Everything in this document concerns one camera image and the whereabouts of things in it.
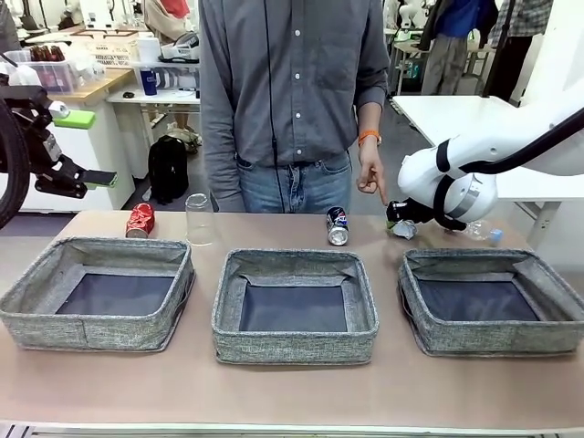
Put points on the orange wristwatch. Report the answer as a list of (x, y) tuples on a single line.
[(368, 137)]

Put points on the white headset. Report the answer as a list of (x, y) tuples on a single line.
[(182, 48)]

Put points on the black backpack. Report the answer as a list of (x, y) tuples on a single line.
[(168, 169)]

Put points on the large white table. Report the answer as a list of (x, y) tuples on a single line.
[(456, 114)]

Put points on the grey fabric basket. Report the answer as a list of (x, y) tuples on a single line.
[(292, 342), (114, 328), (493, 335)]

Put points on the grey button shirt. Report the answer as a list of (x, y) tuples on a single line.
[(310, 82)]

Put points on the clear plastic cup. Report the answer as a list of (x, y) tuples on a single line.
[(200, 223)]

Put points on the person in plaid shirt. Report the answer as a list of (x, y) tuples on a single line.
[(520, 27)]

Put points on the black green-tipped left gripper finger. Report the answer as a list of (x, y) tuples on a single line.
[(75, 119), (98, 179)]

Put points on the person in blue top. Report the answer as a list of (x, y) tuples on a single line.
[(451, 41)]

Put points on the clear bottle with blue cap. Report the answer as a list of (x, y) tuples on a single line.
[(483, 230)]

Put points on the person's left hand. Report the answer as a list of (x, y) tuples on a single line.
[(370, 169)]

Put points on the person's left forearm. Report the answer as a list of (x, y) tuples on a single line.
[(368, 116)]

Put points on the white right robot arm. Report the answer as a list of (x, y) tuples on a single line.
[(456, 155)]

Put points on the brown wooden frame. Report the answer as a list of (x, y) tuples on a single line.
[(105, 33)]

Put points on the person in beige coat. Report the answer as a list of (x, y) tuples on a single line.
[(164, 18)]

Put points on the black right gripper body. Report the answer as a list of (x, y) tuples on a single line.
[(406, 211)]

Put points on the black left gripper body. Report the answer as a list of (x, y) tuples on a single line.
[(23, 96)]

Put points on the white lattice crate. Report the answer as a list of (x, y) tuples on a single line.
[(114, 52)]

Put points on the white paper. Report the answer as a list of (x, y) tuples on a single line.
[(405, 231)]

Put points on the white plastic jar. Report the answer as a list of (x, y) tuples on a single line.
[(148, 49)]

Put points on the wooden top table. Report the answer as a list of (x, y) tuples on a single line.
[(100, 84)]

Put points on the white desk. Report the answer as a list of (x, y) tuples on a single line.
[(155, 98)]

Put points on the blue Pepsi can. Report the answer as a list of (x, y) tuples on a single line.
[(338, 228)]

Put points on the crushed red soda can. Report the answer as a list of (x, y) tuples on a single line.
[(140, 221)]

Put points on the clear plastic storage box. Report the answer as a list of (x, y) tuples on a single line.
[(50, 75)]

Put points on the aluminium table frame rail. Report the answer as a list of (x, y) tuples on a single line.
[(292, 431)]

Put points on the blue drink bottle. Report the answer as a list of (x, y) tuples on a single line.
[(149, 82)]

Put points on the blue jeans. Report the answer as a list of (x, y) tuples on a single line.
[(315, 187)]

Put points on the clear striped box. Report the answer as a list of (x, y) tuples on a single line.
[(178, 78)]

